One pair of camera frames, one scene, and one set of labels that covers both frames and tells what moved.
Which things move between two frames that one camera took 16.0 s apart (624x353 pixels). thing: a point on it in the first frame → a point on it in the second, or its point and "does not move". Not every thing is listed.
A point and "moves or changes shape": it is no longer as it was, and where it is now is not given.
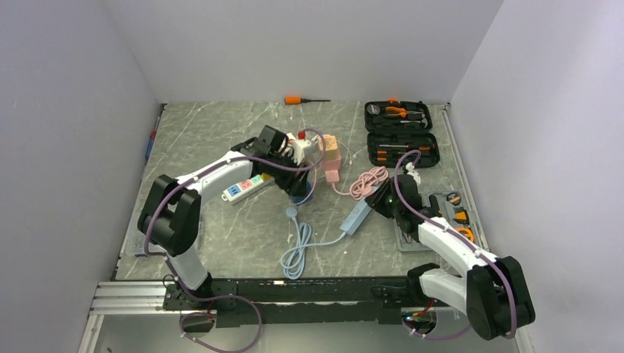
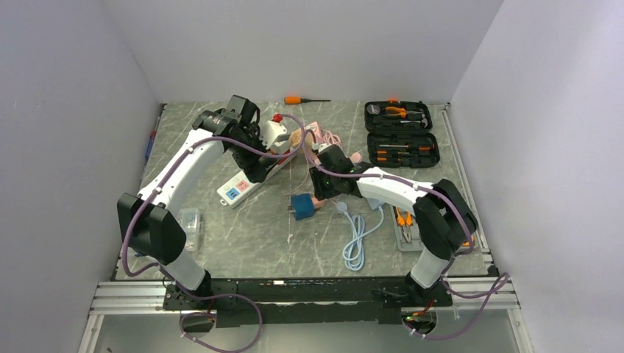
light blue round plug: x=291 y=212 → x=341 y=206
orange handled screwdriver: x=296 y=100 does not move
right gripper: x=375 y=198 → x=321 y=191
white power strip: x=243 y=189 does not move
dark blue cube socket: x=307 y=196 moves or changes shape
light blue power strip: x=355 y=218 moves or changes shape
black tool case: x=396 y=128 does not move
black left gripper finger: x=287 y=180 → x=256 y=173
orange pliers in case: x=400 y=112 does not move
